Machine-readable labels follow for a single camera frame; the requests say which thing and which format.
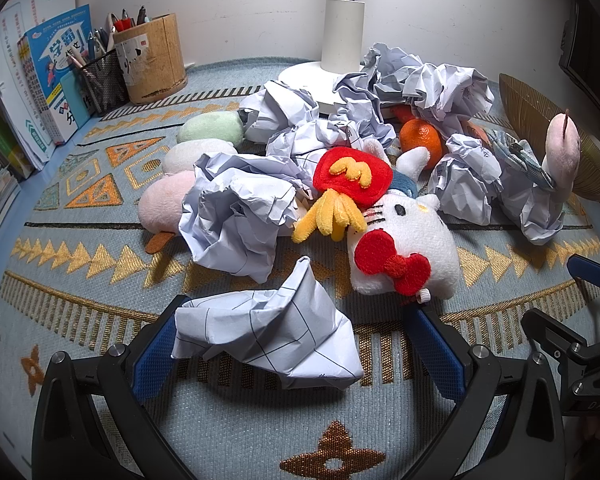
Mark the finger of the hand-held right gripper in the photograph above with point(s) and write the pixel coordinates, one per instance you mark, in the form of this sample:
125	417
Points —
545	327
587	270

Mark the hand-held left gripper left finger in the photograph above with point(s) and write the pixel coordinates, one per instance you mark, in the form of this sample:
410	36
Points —
155	360

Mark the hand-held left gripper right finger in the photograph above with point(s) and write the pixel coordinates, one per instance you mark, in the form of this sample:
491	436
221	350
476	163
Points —
437	355

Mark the grid paper sheet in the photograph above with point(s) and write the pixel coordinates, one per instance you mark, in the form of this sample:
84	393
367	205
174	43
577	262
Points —
280	340

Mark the pile of papers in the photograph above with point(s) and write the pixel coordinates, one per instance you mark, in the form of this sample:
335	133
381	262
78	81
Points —
235	215

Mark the brown woven bowl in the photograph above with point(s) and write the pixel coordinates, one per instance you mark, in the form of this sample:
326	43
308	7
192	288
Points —
525	105

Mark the orange mandarin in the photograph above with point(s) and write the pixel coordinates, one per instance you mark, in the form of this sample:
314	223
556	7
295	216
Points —
420	142

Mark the blue patterned table mat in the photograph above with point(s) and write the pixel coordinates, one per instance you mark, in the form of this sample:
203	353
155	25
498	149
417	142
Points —
80	310

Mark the white cat plush red bow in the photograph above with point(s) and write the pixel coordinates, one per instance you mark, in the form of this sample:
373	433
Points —
410	240

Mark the three-colour dango plush toy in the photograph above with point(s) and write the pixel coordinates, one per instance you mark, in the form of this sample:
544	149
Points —
165	200

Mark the white blue plush toy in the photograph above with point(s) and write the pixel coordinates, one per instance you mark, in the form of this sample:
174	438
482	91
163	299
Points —
412	162

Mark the black monitor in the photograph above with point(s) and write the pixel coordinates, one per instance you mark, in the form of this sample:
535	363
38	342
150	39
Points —
592	45

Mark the small red object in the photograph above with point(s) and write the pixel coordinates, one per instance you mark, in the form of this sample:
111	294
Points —
402	111

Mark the teal white booklet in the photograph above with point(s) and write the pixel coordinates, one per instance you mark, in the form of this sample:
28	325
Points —
72	100

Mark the black mesh pen holder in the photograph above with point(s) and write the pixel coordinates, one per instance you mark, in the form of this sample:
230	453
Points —
102	85

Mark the wooden pen holder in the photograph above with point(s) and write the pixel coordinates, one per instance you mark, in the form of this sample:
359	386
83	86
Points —
152	60

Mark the bunch of pens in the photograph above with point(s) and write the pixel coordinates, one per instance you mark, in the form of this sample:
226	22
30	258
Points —
125	20
92	47

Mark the white desk lamp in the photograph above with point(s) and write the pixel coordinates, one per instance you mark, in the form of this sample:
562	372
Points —
342	35

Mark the white paper booklets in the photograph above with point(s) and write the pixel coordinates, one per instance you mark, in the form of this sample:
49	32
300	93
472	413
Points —
10	35

